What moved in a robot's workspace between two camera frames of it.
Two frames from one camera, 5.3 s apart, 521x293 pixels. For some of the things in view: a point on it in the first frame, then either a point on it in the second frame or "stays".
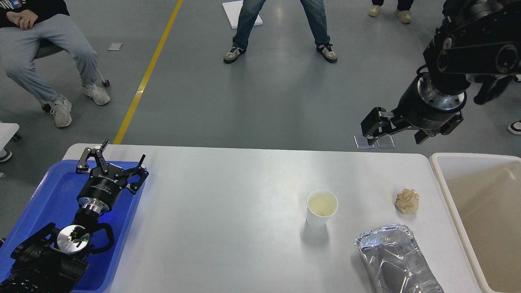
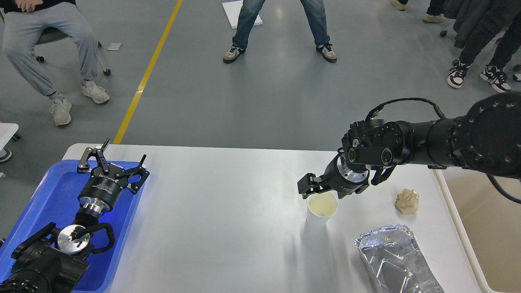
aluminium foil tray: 395,261 stays
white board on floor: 233,9 stays
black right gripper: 425,106 to 338,177
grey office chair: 47,49 to 49,34
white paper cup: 321,204 stays
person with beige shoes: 403,11 to 434,14
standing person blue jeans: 315,12 stays
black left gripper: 101,190 stays
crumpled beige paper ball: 407,202 stays
